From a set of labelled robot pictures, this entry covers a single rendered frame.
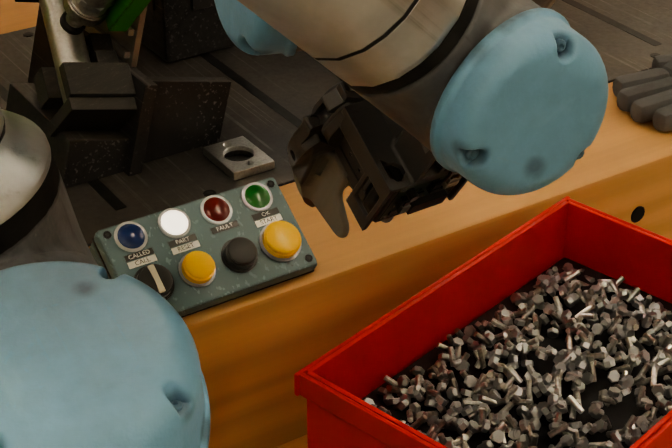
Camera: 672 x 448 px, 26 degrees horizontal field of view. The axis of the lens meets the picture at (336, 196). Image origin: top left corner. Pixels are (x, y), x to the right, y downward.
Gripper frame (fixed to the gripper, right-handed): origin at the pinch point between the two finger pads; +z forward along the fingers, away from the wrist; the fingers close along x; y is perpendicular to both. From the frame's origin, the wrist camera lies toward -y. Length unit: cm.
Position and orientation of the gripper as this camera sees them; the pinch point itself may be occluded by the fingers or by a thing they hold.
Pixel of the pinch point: (316, 184)
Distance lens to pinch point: 101.0
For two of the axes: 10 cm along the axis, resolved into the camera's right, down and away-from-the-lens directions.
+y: 4.5, 8.4, -3.1
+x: 8.4, -2.8, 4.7
